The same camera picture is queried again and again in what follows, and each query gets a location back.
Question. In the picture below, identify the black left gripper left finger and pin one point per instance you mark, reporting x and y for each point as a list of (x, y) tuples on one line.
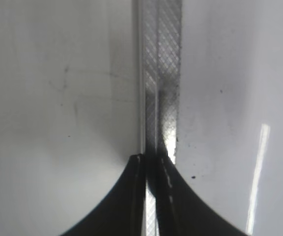
[(120, 213)]

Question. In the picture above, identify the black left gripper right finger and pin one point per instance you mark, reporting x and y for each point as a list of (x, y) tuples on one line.
[(179, 210)]

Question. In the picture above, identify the white board with grey frame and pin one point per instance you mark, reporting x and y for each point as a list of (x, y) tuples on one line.
[(71, 76)]

